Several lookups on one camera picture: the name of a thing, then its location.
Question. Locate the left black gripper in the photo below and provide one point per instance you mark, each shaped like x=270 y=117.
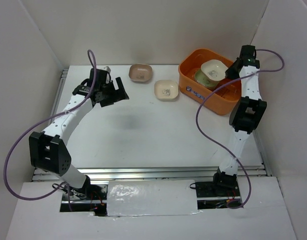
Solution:
x=118 y=95

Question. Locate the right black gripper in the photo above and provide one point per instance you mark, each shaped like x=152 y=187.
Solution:
x=229 y=72

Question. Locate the cream square plate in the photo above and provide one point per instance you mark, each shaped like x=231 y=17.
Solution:
x=166 y=90
x=214 y=69

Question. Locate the brown square plate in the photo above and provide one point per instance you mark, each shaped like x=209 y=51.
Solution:
x=140 y=73

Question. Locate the green square plate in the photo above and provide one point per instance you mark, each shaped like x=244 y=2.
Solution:
x=202 y=79

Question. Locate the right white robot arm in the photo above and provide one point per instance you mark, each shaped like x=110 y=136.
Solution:
x=245 y=116

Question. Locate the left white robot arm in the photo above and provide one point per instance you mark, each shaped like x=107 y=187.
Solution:
x=48 y=148

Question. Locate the orange plastic bin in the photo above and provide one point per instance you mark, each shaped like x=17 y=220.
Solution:
x=223 y=101

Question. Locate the white foil cover plate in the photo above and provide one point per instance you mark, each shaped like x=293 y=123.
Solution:
x=151 y=198

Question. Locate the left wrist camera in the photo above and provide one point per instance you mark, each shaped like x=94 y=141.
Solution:
x=107 y=68

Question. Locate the aluminium rail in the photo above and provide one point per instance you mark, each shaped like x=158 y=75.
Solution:
x=104 y=174

